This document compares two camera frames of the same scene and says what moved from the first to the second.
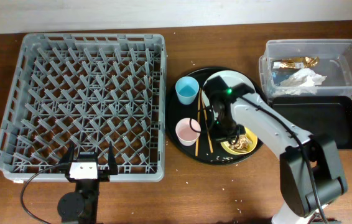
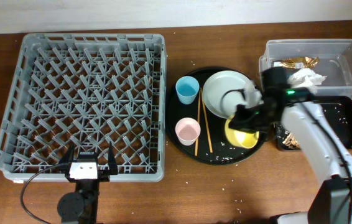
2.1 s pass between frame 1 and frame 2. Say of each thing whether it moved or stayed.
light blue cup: stayed
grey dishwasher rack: stayed
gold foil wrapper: stayed
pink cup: stayed
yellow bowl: moved
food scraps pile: moved
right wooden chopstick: stayed
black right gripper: moved
